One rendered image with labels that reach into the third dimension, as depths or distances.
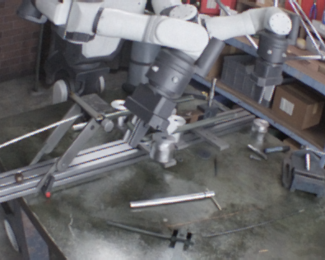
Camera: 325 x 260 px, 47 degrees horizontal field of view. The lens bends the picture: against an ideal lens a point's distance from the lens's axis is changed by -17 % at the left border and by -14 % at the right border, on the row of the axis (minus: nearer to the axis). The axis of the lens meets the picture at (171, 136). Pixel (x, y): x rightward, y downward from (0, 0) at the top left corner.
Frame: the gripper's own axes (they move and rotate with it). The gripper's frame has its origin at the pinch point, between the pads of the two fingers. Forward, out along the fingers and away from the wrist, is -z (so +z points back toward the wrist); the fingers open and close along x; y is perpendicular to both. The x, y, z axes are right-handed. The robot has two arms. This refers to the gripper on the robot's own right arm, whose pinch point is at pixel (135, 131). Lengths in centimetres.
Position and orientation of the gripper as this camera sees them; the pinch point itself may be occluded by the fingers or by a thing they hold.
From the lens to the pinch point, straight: 92.0
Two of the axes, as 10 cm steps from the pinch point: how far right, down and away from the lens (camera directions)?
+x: -6.5, -4.5, 6.2
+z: 5.1, -8.6, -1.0
